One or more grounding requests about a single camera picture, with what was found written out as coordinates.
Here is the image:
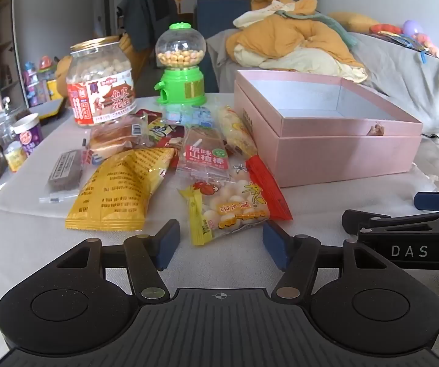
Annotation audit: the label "purple paper cup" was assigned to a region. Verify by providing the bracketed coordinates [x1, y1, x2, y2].
[11, 113, 44, 156]

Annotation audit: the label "empty glass jar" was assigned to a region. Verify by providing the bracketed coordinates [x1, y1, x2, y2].
[0, 107, 29, 150]

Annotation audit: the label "orange quilt pile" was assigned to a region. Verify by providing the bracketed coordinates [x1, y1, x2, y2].
[229, 0, 369, 83]

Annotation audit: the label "yellow edged flat box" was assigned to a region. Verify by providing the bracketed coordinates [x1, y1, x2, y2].
[36, 98, 67, 121]

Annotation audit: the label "white rice stick packet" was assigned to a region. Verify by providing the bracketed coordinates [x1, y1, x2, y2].
[217, 105, 258, 157]

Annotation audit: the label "grey sofa cover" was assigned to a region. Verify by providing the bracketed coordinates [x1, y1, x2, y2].
[206, 28, 439, 138]

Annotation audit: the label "colourful toy bottles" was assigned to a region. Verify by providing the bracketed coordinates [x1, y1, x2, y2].
[23, 55, 57, 108]

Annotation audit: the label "blue cabinet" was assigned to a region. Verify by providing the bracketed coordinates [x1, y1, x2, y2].
[197, 0, 258, 39]

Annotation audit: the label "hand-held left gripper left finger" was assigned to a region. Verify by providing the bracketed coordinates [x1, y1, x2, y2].
[47, 220, 181, 303]

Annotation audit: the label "dark jacket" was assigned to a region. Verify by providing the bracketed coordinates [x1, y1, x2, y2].
[117, 0, 178, 52]

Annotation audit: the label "clear packet of white balls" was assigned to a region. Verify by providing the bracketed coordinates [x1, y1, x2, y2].
[177, 155, 293, 247]

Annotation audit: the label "red label peanut jar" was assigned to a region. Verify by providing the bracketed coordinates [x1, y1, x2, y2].
[68, 35, 136, 127]

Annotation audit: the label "yellow pillow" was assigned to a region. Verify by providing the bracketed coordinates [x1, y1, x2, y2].
[328, 11, 381, 33]

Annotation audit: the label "green gumball dispenser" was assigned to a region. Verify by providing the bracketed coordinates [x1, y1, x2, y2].
[154, 22, 207, 107]

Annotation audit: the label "blue candy packet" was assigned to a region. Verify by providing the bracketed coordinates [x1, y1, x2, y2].
[162, 105, 214, 127]

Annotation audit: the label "clear bread packet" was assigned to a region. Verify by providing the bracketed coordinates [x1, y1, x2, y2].
[84, 120, 149, 165]

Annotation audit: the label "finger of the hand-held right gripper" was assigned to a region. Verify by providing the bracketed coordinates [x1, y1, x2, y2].
[414, 190, 439, 212]
[342, 209, 439, 237]

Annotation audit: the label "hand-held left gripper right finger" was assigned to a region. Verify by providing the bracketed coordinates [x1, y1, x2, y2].
[263, 220, 392, 303]

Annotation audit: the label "clear red label stick packet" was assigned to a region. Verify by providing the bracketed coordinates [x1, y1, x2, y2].
[176, 126, 232, 184]

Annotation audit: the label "brown bar in clear wrap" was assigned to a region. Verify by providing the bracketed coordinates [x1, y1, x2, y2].
[39, 149, 86, 204]

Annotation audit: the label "pink cardboard box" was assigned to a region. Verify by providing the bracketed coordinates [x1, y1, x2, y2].
[234, 69, 423, 189]

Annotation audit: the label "small yellow cup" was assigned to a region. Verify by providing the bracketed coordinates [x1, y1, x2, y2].
[3, 141, 28, 172]

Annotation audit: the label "yellow snack bag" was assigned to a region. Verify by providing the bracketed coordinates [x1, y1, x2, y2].
[65, 147, 176, 232]

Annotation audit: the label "colourful toys pile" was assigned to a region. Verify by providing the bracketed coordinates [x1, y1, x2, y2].
[370, 19, 439, 60]

